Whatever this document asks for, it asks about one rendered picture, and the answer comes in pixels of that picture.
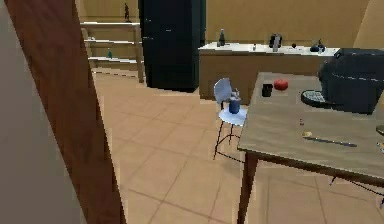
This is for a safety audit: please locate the tan kitchen counter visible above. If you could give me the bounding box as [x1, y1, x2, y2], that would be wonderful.
[198, 41, 341, 106]

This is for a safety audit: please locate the pale blue chair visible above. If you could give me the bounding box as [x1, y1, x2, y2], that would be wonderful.
[212, 77, 249, 164]

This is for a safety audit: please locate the blue spray bottle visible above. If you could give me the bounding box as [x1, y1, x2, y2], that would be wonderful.
[228, 88, 242, 115]

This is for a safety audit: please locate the black fridge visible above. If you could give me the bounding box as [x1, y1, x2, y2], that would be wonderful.
[137, 0, 207, 94]

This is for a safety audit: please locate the black mug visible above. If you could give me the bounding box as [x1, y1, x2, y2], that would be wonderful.
[261, 83, 274, 98]

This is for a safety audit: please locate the dark glass bottle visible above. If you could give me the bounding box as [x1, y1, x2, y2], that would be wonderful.
[217, 28, 226, 48]

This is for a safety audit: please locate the red tomato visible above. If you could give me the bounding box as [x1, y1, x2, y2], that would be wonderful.
[273, 78, 289, 91]

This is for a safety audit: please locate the pale wooden shelf unit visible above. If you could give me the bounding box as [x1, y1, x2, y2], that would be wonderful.
[79, 21, 146, 84]

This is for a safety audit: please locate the wooden dining table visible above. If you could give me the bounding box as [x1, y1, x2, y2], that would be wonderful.
[236, 71, 384, 224]

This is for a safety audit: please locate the dark statuette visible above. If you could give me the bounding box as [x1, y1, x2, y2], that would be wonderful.
[123, 2, 132, 24]

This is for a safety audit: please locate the brown wooden room door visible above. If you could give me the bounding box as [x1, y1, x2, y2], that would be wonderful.
[3, 0, 128, 224]

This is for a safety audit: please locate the dark table knife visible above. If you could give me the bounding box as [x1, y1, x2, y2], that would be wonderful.
[303, 136, 358, 148]

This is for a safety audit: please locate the black coffee machine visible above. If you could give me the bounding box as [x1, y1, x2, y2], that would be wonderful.
[300, 48, 384, 115]

